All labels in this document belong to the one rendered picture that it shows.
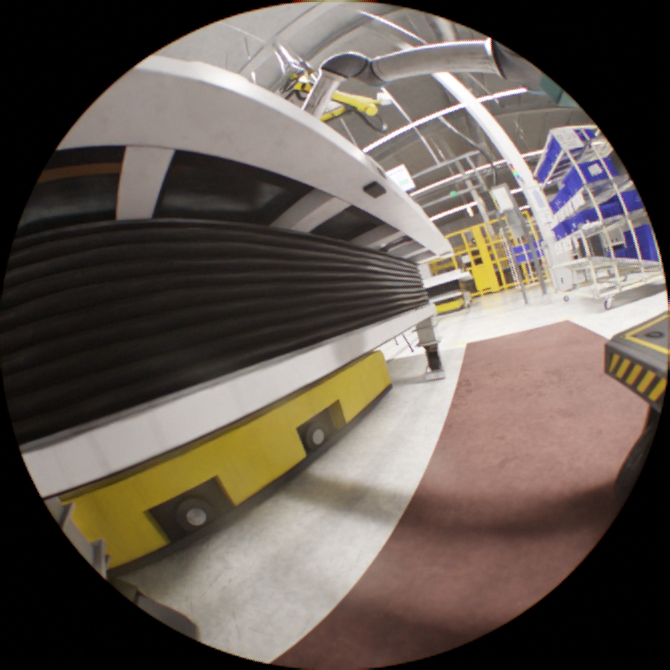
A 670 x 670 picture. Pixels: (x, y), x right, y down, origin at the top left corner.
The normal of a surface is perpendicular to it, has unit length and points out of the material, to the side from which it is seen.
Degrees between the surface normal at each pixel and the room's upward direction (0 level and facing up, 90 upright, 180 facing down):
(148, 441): 90
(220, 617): 0
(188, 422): 90
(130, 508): 90
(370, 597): 0
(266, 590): 0
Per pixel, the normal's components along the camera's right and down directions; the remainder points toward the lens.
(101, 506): 0.76, -0.19
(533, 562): -0.28, -0.96
